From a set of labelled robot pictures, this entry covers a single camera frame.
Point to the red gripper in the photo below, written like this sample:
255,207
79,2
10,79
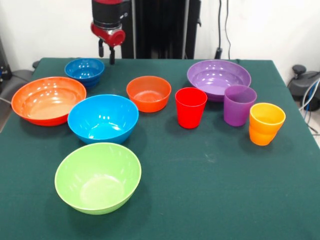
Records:
116,38

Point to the small dark blue bowl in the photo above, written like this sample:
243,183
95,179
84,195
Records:
83,72

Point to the large light blue bowl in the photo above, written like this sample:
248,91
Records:
102,120

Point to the small orange bowl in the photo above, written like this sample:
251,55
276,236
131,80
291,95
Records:
150,105

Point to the green bowl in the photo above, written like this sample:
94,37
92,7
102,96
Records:
97,180

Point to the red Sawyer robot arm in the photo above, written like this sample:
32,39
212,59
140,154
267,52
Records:
107,12

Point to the large orange bowl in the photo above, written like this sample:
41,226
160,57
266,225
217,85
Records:
47,102

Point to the grey office chair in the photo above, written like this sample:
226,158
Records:
17,80

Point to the red cup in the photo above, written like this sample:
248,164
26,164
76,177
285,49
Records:
190,112

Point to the black equipment stand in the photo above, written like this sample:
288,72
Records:
3,62

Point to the purple bowl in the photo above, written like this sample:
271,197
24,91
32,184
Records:
212,77

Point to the purple cup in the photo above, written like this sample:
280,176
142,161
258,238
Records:
237,112

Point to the dark green table cloth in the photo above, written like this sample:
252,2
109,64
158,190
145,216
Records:
200,187

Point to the orange cup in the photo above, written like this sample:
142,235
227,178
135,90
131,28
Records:
265,130

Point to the black chair base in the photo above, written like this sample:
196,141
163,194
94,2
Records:
305,82

